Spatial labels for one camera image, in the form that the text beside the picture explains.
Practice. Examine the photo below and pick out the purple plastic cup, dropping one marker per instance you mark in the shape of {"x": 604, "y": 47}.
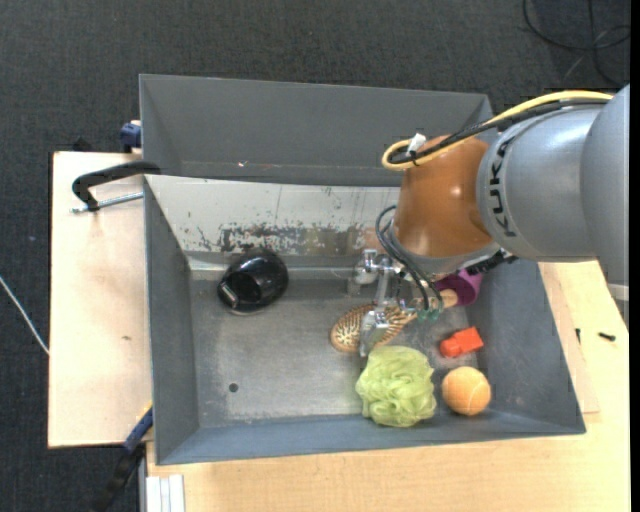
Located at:
{"x": 467, "y": 287}

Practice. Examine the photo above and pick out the small black screw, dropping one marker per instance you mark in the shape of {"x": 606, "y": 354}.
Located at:
{"x": 607, "y": 336}

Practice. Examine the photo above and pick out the green mesh bath sponge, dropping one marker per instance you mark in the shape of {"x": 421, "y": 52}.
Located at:
{"x": 395, "y": 387}

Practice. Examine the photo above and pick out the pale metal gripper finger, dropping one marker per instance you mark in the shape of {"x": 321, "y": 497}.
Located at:
{"x": 366, "y": 340}
{"x": 382, "y": 330}

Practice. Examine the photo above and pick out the black cylinder on white bracket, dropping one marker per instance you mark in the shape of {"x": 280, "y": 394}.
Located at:
{"x": 502, "y": 260}

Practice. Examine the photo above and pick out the orange tennis ball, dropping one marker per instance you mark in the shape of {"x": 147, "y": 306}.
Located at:
{"x": 466, "y": 391}

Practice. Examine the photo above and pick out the black rounded plastic device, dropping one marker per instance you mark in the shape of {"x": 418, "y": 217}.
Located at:
{"x": 255, "y": 282}

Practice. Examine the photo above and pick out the grey metal bin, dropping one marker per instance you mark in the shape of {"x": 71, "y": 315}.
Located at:
{"x": 280, "y": 370}

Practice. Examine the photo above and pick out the wooden hairbrush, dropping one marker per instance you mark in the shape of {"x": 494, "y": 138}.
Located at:
{"x": 347, "y": 332}

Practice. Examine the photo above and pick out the orange plastic block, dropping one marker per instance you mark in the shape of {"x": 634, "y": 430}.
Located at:
{"x": 462, "y": 342}

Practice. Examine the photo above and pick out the pale wood board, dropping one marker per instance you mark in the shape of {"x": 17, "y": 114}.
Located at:
{"x": 95, "y": 310}

